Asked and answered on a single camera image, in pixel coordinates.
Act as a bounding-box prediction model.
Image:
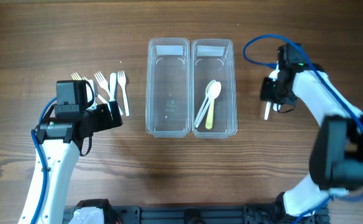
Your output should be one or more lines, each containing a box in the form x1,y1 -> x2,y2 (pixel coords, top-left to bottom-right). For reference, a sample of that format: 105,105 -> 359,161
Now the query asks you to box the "white plastic spoon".
195,81 -> 221,128
194,80 -> 216,125
264,70 -> 278,120

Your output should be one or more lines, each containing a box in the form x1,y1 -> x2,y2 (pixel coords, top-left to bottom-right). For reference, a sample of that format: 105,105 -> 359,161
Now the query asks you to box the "yellow plastic spoon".
205,99 -> 215,129

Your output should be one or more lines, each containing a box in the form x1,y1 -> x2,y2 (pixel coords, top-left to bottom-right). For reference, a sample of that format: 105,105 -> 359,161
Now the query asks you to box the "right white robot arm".
260,44 -> 363,218

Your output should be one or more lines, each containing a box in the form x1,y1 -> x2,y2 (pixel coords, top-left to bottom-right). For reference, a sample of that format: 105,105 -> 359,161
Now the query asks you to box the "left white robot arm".
19,80 -> 122,223

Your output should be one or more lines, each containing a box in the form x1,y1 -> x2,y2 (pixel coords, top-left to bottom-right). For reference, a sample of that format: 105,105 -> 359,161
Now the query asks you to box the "left clear plastic container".
145,37 -> 191,138

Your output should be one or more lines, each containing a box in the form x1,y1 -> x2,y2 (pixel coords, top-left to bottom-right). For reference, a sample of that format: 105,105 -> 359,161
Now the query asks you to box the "white plastic fork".
117,70 -> 130,116
83,77 -> 108,104
94,72 -> 110,95

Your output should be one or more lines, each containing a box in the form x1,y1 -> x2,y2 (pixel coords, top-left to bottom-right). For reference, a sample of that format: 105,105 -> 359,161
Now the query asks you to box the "light blue plastic fork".
109,73 -> 117,101

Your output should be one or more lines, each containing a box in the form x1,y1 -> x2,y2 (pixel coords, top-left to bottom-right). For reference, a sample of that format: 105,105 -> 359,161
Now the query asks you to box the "yellow plastic fork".
71,72 -> 82,80

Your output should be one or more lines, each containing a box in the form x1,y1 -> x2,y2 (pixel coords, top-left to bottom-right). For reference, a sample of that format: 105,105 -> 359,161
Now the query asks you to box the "left blue cable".
29,96 -> 58,224

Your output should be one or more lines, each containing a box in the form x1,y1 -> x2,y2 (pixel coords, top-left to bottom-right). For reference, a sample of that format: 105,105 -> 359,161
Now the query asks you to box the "blue cable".
29,96 -> 58,224
242,34 -> 363,224

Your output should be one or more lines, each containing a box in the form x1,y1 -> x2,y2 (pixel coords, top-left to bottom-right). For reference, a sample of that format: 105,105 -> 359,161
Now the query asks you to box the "right blue cable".
242,34 -> 363,224

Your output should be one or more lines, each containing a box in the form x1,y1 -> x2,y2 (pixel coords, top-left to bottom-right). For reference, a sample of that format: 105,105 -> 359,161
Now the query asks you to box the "black aluminium base frame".
63,198 -> 330,224

